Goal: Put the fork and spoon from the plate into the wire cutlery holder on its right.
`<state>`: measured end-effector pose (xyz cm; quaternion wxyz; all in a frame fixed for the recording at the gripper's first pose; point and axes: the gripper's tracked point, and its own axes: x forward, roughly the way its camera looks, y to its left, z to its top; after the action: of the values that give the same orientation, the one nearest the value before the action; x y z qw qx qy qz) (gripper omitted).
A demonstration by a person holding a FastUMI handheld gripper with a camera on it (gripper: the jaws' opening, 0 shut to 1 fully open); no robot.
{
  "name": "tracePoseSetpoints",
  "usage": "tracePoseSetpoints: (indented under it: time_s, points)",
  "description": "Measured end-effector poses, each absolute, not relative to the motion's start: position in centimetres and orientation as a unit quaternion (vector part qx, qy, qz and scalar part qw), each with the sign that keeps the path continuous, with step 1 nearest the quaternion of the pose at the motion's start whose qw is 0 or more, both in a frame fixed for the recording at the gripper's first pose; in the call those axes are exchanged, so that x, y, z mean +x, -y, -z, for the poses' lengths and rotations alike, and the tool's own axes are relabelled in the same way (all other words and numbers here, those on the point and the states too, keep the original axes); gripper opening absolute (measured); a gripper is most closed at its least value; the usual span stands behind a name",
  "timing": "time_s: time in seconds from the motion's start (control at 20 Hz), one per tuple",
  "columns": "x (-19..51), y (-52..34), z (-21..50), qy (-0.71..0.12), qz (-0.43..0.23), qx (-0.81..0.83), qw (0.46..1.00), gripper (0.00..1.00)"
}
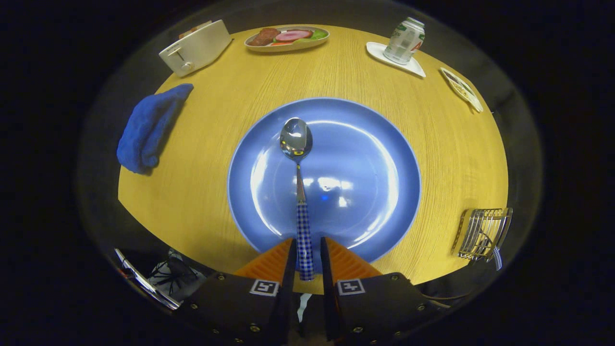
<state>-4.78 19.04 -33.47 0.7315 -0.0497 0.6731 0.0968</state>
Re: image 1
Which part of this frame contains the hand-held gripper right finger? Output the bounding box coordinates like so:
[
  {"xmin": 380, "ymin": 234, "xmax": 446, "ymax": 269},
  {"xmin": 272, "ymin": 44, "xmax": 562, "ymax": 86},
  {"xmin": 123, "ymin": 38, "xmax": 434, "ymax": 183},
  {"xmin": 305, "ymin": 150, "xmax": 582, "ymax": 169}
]
[{"xmin": 320, "ymin": 236, "xmax": 452, "ymax": 344}]

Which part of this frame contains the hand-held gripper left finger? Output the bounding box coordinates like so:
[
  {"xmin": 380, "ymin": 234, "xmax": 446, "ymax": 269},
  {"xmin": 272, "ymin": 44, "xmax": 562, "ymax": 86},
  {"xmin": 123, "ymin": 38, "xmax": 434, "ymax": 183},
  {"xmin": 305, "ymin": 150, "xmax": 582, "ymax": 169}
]
[{"xmin": 180, "ymin": 237, "xmax": 297, "ymax": 346}]

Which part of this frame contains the spoon with blue checked handle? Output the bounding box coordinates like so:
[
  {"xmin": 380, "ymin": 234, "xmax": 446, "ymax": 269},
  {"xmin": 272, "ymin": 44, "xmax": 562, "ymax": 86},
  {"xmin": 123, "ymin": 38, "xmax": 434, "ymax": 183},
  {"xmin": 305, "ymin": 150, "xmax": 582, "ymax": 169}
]
[{"xmin": 280, "ymin": 117, "xmax": 315, "ymax": 281}]

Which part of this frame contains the blue round plate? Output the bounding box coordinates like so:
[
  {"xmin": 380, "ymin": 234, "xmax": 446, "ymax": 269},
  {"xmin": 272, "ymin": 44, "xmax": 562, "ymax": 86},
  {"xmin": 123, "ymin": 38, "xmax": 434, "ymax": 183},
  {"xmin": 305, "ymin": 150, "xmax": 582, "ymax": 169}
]
[{"xmin": 227, "ymin": 98, "xmax": 422, "ymax": 265}]

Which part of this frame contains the blue folded cloth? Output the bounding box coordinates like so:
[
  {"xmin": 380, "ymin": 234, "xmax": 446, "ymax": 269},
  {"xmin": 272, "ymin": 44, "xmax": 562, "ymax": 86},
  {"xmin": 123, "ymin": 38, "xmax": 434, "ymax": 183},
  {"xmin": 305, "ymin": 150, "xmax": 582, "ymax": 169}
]
[{"xmin": 116, "ymin": 83, "xmax": 194, "ymax": 174}]

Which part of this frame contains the white square coaster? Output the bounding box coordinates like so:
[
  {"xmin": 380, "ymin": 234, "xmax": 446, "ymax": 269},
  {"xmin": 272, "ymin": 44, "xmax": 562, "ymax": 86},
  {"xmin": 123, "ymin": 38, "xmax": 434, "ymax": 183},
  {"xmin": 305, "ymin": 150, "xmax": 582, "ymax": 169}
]
[{"xmin": 366, "ymin": 41, "xmax": 427, "ymax": 78}]

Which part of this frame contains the beige oval plate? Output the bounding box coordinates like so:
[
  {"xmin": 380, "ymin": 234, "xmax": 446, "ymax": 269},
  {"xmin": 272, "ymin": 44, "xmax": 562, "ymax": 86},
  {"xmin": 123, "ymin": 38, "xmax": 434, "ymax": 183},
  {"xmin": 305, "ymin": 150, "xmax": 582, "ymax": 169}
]
[{"xmin": 244, "ymin": 25, "xmax": 331, "ymax": 52}]

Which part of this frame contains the white divided snack tray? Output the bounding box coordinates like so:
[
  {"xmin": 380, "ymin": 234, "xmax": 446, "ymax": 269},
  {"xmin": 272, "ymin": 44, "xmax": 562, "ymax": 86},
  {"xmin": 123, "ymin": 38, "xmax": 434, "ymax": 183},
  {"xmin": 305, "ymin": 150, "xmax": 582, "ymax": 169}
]
[{"xmin": 440, "ymin": 67, "xmax": 484, "ymax": 114}]

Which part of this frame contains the brown toy meat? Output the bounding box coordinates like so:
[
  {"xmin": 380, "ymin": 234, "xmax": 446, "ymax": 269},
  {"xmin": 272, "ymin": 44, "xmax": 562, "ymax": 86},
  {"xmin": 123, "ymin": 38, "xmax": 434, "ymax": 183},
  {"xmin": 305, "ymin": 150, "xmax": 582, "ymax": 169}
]
[{"xmin": 247, "ymin": 28, "xmax": 281, "ymax": 47}]

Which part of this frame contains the pink toy ham slice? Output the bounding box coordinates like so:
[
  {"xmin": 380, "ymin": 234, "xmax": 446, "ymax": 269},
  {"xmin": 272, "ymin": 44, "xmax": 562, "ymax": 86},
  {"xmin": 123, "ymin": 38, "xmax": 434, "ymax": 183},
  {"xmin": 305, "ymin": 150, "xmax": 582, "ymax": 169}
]
[{"xmin": 275, "ymin": 30, "xmax": 314, "ymax": 42}]

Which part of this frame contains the cream white toaster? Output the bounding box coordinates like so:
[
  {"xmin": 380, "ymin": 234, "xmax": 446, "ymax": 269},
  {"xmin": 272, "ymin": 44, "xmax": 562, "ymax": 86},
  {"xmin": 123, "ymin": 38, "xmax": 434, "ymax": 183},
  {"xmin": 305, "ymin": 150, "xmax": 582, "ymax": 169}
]
[{"xmin": 159, "ymin": 19, "xmax": 232, "ymax": 77}]

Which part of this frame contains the white drink bottle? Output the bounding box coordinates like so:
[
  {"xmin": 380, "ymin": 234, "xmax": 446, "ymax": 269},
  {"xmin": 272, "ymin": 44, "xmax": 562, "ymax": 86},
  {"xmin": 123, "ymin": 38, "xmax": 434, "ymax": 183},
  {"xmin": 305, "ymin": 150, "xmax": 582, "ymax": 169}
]
[{"xmin": 383, "ymin": 17, "xmax": 426, "ymax": 65}]

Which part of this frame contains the toast slice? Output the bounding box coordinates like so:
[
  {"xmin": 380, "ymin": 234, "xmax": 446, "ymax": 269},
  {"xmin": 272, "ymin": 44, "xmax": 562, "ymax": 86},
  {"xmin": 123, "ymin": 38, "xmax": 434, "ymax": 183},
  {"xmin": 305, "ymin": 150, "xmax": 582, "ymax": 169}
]
[{"xmin": 179, "ymin": 20, "xmax": 213, "ymax": 39}]

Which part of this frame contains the black cable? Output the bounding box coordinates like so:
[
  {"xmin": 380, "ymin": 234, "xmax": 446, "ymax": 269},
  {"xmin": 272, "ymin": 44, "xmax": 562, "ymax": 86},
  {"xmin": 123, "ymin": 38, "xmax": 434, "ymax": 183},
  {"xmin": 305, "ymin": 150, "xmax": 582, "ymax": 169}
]
[{"xmin": 422, "ymin": 291, "xmax": 470, "ymax": 304}]

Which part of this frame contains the metal wire basket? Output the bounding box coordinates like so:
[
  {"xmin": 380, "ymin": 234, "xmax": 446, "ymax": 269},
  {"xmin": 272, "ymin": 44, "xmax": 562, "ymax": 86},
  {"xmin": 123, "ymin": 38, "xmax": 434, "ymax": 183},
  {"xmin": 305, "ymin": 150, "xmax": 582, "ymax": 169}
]
[{"xmin": 451, "ymin": 208, "xmax": 514, "ymax": 264}]

